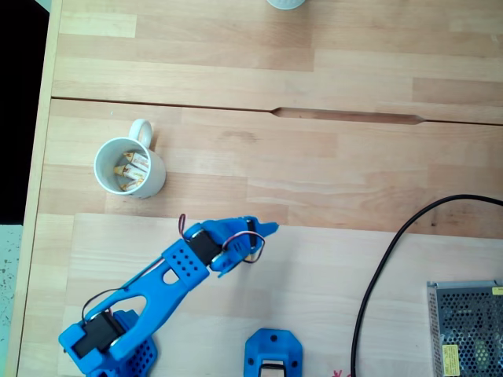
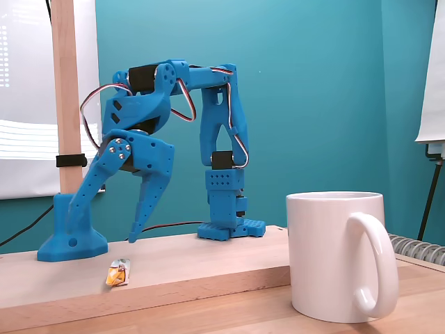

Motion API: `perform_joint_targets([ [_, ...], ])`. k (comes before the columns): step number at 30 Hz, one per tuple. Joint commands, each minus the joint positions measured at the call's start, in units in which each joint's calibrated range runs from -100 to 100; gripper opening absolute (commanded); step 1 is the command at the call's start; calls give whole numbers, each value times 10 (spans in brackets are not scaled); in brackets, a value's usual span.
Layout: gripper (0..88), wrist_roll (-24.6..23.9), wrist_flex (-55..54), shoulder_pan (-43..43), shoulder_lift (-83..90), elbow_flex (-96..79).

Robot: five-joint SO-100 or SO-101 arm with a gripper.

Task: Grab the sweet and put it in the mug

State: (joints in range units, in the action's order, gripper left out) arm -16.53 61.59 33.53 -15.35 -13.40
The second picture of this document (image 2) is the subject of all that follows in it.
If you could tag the white orange sweet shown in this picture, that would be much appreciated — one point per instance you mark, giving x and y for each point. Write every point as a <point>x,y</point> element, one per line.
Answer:
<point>118,273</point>

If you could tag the white ceramic mug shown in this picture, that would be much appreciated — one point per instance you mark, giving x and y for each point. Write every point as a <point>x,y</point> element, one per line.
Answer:
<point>320,257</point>

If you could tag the light wooden board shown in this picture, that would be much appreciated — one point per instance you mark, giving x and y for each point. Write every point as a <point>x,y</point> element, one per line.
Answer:
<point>174,257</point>

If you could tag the grey ribbed radiator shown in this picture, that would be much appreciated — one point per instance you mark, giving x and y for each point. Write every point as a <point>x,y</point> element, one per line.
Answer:
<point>417,248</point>

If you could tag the white flip chart easel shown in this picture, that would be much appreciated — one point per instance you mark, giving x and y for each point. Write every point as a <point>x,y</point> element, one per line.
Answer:
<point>434,87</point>

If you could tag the blue printed post base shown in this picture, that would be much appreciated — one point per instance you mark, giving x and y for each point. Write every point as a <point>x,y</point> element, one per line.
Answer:
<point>81,248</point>

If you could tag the wooden post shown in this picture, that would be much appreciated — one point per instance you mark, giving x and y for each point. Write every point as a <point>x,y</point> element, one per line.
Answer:
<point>66,87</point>

